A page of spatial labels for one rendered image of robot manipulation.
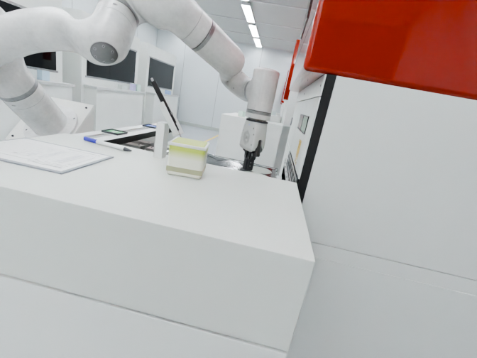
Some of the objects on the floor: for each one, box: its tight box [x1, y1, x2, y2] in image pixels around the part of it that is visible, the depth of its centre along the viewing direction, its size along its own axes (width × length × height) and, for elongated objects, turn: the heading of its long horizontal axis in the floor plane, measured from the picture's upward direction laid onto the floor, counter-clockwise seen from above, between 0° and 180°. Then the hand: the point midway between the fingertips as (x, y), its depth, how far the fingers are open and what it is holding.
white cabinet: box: [0, 273, 287, 358], centre depth 97 cm, size 64×96×82 cm, turn 141°
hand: (248, 164), depth 93 cm, fingers closed
